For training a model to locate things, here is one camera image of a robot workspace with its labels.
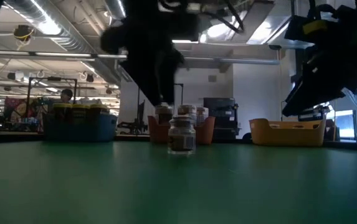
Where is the black equipment cabinet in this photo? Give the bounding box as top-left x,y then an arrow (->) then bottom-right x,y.
202,96 -> 240,141

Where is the long ceiling pipe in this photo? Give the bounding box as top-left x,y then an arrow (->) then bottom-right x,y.
0,49 -> 280,65

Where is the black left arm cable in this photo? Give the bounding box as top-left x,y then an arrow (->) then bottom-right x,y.
201,0 -> 245,34

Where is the black tripod rig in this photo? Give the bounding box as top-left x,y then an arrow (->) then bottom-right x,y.
117,82 -> 184,135

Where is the yellow plastic bin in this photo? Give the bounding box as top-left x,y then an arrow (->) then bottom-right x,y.
248,118 -> 326,147

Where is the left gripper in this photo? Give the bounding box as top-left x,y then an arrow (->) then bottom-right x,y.
99,15 -> 204,107

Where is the red patterned hanging cloth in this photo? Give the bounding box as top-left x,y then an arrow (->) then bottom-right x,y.
3,97 -> 29,122

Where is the yellow black cable reel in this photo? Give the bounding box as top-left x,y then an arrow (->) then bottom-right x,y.
12,24 -> 36,43

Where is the orange plastic bin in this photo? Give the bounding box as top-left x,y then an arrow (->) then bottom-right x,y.
147,115 -> 216,146

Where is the large metal ventilation duct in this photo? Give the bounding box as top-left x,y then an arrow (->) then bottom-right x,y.
201,0 -> 318,50

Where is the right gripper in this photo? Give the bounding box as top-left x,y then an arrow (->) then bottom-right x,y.
282,4 -> 357,118

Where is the silver ribbed air duct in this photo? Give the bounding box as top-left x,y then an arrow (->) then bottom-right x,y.
0,0 -> 104,55

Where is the person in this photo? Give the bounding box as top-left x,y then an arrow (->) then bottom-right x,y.
59,88 -> 75,104

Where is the green table mat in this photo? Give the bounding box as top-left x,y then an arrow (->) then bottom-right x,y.
0,140 -> 357,224

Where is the black metal frame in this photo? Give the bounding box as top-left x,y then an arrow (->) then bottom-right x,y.
25,76 -> 79,119

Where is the ceiling light panel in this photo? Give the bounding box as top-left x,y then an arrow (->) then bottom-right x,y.
171,30 -> 202,45

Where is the dark blue plastic bin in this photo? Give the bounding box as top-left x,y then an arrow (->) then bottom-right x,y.
42,111 -> 119,143

